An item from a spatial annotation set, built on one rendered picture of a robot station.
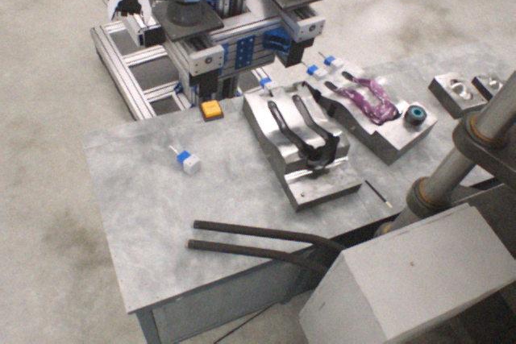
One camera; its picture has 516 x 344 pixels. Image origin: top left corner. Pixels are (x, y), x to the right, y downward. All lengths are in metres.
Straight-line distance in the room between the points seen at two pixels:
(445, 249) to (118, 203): 1.08
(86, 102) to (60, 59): 0.44
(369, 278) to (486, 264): 0.22
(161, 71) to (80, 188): 0.84
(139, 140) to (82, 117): 1.21
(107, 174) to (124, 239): 0.26
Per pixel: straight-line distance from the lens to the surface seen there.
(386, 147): 1.76
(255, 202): 1.58
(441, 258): 0.86
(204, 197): 1.57
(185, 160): 1.59
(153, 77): 2.77
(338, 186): 1.61
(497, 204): 1.24
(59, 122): 2.91
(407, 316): 0.79
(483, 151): 0.96
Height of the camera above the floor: 2.17
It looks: 54 degrees down
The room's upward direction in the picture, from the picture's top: 12 degrees clockwise
